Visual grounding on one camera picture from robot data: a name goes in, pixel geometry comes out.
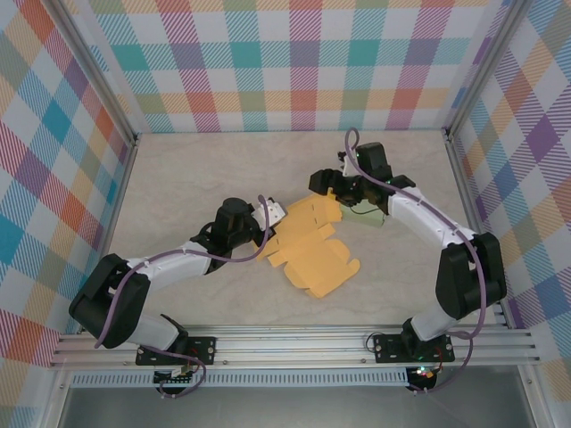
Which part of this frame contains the green paper box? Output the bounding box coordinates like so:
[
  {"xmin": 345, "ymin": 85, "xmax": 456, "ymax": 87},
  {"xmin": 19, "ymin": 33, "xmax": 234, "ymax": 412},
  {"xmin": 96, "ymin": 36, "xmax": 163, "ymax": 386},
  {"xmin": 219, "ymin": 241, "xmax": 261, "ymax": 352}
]
[{"xmin": 339, "ymin": 202, "xmax": 388, "ymax": 231}]

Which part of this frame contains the yellow cardboard cutout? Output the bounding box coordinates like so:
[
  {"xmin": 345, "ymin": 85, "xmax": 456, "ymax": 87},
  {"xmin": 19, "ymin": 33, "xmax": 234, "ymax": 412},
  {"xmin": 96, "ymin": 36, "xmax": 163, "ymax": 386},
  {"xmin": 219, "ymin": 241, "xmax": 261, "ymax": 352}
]
[{"xmin": 252, "ymin": 189, "xmax": 361, "ymax": 299}]

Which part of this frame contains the small black circuit board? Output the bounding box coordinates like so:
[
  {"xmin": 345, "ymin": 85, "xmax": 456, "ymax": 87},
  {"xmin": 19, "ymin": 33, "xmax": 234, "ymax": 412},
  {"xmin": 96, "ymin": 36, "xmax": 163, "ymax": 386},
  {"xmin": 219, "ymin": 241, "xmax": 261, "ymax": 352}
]
[{"xmin": 153, "ymin": 367, "xmax": 198, "ymax": 388}]

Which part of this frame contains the grey metal sheet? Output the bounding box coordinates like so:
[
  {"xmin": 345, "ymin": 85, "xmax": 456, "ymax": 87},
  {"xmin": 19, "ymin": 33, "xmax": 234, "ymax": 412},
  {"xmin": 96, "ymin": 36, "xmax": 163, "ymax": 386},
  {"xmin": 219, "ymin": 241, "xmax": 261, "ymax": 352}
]
[{"xmin": 57, "ymin": 385, "xmax": 536, "ymax": 428}]

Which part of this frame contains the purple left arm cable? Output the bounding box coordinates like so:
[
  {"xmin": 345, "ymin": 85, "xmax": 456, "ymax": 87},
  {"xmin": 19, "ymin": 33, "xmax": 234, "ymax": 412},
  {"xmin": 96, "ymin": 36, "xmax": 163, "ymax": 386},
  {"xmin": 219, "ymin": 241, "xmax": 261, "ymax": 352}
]
[{"xmin": 93, "ymin": 193, "xmax": 271, "ymax": 400}]

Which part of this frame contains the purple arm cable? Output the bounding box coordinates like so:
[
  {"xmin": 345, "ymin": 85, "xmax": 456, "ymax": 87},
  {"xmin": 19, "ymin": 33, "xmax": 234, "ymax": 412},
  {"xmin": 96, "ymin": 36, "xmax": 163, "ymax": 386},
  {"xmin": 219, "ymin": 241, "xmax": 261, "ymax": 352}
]
[
  {"xmin": 345, "ymin": 128, "xmax": 488, "ymax": 396},
  {"xmin": 93, "ymin": 193, "xmax": 271, "ymax": 400}
]

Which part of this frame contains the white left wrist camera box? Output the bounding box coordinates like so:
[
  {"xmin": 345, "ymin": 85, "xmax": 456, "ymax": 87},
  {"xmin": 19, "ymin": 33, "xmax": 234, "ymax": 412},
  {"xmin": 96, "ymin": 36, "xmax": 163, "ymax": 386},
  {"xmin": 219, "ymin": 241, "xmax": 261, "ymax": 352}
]
[{"xmin": 251, "ymin": 201, "xmax": 286, "ymax": 229}]

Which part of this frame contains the aluminium side rail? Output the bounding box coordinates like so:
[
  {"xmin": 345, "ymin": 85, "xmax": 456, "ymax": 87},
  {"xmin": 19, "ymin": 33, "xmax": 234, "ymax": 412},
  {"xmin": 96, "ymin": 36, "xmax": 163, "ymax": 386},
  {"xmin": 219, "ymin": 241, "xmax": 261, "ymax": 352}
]
[
  {"xmin": 445, "ymin": 128, "xmax": 514, "ymax": 329},
  {"xmin": 78, "ymin": 133, "xmax": 143, "ymax": 334}
]

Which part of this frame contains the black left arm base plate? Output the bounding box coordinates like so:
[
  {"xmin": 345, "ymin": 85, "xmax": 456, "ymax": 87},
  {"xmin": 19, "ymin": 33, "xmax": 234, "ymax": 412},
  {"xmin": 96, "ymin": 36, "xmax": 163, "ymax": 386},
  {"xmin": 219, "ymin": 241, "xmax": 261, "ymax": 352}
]
[{"xmin": 135, "ymin": 336, "xmax": 219, "ymax": 366}]

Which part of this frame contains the long aluminium base rail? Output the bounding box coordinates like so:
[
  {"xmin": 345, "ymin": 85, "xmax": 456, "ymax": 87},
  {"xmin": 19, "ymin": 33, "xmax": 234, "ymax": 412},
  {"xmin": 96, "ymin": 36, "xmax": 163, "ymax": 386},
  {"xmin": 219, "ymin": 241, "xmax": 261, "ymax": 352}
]
[{"xmin": 48, "ymin": 328, "xmax": 541, "ymax": 369}]

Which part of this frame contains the aluminium frame post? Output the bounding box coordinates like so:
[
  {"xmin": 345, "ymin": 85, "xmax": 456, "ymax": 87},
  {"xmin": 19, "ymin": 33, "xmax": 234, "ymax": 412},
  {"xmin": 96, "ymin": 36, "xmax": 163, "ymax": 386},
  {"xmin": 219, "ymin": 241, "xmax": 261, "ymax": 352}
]
[
  {"xmin": 55, "ymin": 0, "xmax": 138, "ymax": 146},
  {"xmin": 445, "ymin": 0, "xmax": 534, "ymax": 144}
]

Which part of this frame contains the slotted white cable duct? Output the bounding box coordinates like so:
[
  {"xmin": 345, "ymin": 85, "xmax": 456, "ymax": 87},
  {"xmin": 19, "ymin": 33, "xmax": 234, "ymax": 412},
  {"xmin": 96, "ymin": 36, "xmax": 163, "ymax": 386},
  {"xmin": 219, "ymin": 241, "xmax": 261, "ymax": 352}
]
[{"xmin": 70, "ymin": 367, "xmax": 410, "ymax": 388}]

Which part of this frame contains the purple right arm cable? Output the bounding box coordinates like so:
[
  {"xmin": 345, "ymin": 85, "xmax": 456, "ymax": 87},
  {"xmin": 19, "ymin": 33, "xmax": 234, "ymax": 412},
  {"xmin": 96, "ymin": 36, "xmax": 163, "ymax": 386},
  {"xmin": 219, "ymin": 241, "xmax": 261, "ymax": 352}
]
[{"xmin": 345, "ymin": 128, "xmax": 488, "ymax": 396}]

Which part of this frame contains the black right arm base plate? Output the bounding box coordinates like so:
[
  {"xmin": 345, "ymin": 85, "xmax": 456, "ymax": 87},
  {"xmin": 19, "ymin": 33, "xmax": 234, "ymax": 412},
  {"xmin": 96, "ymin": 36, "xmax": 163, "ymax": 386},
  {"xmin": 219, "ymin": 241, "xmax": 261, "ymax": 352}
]
[{"xmin": 371, "ymin": 332, "xmax": 457, "ymax": 365}]

